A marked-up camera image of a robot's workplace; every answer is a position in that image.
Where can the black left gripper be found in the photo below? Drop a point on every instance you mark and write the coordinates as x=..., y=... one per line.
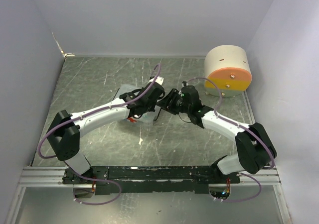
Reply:
x=154, y=94

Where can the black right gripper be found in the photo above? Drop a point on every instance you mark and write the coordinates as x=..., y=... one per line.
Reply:
x=172, y=101

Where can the clear plastic medicine box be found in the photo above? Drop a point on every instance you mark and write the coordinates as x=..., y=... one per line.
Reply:
x=137, y=117

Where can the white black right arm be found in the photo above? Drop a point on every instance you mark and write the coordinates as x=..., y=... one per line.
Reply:
x=254, y=147

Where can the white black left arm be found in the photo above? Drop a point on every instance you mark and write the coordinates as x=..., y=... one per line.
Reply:
x=65, y=140

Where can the cream round drawer cabinet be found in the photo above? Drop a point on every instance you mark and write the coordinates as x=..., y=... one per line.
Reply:
x=228, y=71

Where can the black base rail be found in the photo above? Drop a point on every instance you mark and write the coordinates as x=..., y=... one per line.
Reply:
x=152, y=179

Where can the aluminium frame rail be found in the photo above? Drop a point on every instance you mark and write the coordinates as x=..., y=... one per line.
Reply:
x=52, y=177

